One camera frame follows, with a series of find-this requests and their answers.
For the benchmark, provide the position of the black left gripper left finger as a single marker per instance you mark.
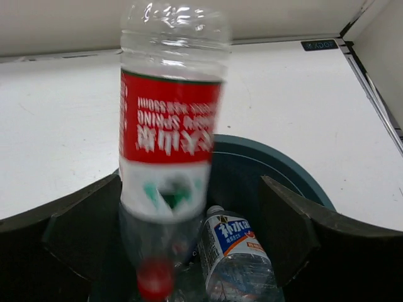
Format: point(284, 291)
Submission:
point(55, 252)

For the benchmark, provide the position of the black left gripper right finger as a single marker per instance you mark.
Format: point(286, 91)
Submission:
point(320, 255)

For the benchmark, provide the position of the white blue label bottle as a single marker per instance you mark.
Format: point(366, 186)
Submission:
point(234, 263)

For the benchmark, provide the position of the red label water bottle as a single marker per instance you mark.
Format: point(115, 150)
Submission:
point(173, 67)

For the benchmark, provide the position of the dark teal plastic bin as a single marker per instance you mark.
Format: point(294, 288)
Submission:
point(238, 164)

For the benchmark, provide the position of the black corner label plate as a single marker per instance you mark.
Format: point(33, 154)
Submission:
point(316, 45)

